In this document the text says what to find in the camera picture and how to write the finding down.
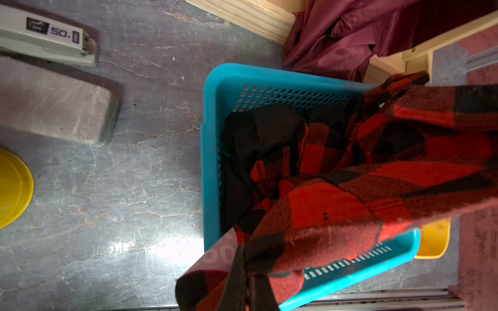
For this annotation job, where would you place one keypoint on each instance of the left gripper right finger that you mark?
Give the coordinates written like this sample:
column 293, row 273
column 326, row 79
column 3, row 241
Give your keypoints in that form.
column 261, row 297

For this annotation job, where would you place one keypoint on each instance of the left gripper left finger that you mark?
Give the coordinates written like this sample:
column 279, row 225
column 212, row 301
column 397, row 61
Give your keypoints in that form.
column 235, row 294

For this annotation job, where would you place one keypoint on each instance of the black long-sleeve shirt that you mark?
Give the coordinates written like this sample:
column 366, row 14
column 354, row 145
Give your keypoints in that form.
column 273, row 152

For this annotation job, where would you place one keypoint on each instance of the red black plaid shirt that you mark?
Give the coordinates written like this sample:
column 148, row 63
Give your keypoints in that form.
column 415, row 154

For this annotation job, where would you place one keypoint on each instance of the yellow plastic tray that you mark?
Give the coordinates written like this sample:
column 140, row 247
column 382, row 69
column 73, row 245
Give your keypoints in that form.
column 435, row 238

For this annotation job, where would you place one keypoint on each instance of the teal plastic basket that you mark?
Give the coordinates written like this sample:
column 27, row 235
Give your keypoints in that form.
column 234, row 87

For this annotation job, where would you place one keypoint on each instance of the yellow cup with tools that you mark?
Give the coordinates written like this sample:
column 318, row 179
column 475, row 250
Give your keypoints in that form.
column 17, row 187

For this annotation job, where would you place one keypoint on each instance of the maroon satin shirt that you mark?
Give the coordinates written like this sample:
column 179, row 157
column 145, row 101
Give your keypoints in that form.
column 337, row 39

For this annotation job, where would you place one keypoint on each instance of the wooden clothes rack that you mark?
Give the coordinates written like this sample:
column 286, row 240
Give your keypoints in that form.
column 273, row 20

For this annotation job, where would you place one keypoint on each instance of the grey metal tin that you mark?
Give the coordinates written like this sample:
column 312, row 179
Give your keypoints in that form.
column 50, row 104

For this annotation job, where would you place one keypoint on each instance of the black stapler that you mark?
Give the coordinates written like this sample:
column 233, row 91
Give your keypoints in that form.
column 30, row 34

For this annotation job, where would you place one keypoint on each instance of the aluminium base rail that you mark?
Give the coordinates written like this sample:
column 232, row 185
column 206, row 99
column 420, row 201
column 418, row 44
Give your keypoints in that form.
column 405, row 299

